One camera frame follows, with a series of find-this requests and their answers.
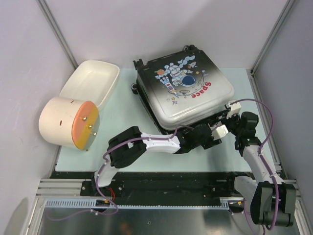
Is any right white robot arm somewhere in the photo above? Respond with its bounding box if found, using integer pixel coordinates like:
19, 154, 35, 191
221, 112, 296, 229

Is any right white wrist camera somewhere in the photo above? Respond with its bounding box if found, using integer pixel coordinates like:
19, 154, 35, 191
225, 100, 241, 119

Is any aluminium corner post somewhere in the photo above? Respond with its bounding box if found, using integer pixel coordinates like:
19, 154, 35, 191
250, 0, 298, 75
36, 0, 79, 70

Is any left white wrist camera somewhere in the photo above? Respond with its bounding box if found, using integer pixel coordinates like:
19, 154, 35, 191
212, 125, 229, 140

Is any cream cylindrical bucket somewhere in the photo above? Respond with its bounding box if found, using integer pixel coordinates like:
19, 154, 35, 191
39, 96, 84, 148

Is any black white space suitcase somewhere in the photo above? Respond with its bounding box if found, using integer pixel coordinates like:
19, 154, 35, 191
134, 45, 235, 134

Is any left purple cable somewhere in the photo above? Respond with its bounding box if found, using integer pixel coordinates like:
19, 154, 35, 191
46, 124, 221, 221

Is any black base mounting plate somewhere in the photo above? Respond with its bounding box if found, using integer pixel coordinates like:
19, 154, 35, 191
50, 171, 267, 199

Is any right aluminium corner post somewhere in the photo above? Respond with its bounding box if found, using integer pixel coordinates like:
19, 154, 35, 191
250, 0, 298, 75

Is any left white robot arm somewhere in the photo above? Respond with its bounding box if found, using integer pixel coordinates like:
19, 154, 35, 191
91, 123, 228, 196

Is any aluminium frame rail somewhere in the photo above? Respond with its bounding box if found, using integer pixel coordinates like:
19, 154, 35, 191
35, 178, 303, 200

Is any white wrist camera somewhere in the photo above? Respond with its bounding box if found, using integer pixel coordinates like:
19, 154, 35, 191
225, 100, 241, 119
212, 125, 229, 140

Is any cream oval tray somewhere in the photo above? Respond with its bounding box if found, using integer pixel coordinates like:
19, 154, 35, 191
59, 60, 120, 111

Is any grey slotted cable duct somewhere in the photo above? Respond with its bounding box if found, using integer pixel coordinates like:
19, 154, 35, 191
45, 197, 244, 210

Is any left aluminium corner post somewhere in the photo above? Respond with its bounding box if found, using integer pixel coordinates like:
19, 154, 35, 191
36, 0, 79, 70

